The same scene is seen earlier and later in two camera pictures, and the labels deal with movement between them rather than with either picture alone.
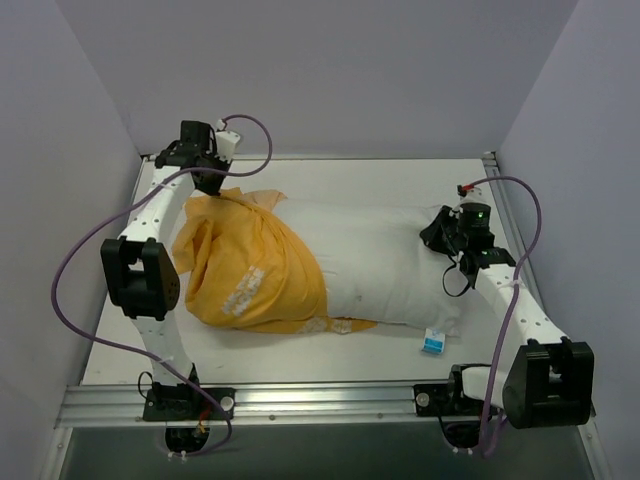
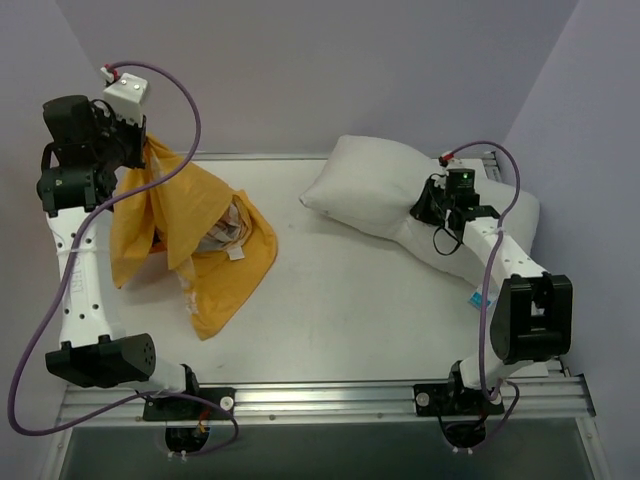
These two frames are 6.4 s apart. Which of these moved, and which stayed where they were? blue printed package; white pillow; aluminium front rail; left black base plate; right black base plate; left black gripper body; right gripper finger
Moved: white pillow; right gripper finger; left black gripper body; blue printed package
Stayed: right black base plate; left black base plate; aluminium front rail
